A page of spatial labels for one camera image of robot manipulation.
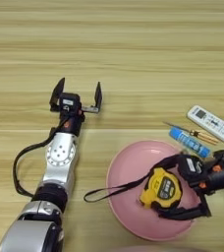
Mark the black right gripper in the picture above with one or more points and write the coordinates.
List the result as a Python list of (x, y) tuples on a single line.
[(217, 178)]

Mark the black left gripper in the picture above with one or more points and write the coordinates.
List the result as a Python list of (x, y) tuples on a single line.
[(72, 124)]

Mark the yellow black tape measure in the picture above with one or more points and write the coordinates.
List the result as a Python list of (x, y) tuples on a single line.
[(163, 188)]

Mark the blue glue stick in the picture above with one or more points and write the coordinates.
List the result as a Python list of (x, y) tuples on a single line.
[(189, 141)]

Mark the white remote control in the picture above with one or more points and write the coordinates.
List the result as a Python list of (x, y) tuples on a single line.
[(215, 124)]

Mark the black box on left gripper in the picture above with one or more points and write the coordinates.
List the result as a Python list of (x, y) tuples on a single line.
[(70, 101)]

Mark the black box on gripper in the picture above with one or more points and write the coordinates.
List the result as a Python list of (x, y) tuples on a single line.
[(70, 101), (191, 167)]

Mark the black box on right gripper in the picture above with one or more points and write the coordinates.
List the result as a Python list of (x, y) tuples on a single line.
[(191, 167)]

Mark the pink round plate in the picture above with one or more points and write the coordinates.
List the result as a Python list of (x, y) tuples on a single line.
[(127, 170)]

